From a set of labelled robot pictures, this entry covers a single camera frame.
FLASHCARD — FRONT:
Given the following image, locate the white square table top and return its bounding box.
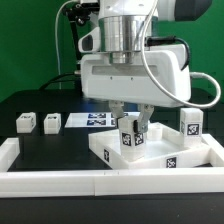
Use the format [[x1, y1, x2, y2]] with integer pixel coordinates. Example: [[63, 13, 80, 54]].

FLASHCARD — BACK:
[[89, 123, 211, 170]]

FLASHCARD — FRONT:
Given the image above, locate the white U-shaped fence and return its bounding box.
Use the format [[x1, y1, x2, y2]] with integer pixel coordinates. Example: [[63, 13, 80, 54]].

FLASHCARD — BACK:
[[0, 134, 224, 198]]

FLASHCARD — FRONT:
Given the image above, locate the white marker sheet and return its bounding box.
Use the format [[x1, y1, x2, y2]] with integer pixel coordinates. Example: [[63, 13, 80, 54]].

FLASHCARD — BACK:
[[65, 112, 141, 128]]

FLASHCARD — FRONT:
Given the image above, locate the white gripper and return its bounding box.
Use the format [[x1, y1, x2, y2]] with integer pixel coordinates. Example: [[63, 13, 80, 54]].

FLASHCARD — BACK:
[[79, 27, 191, 133]]

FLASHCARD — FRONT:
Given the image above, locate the white cable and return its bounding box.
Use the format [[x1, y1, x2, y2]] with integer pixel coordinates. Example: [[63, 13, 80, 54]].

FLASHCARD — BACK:
[[54, 0, 78, 90]]

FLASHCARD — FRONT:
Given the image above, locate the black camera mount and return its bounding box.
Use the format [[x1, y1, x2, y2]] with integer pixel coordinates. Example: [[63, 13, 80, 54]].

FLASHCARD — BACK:
[[62, 2, 100, 26]]

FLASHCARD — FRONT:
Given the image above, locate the black cable bundle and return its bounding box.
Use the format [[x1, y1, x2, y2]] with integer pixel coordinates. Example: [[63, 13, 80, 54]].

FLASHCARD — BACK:
[[39, 71, 83, 92]]

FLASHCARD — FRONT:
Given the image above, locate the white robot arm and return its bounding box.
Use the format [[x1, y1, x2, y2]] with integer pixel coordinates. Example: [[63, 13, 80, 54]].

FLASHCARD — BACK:
[[79, 0, 212, 133]]

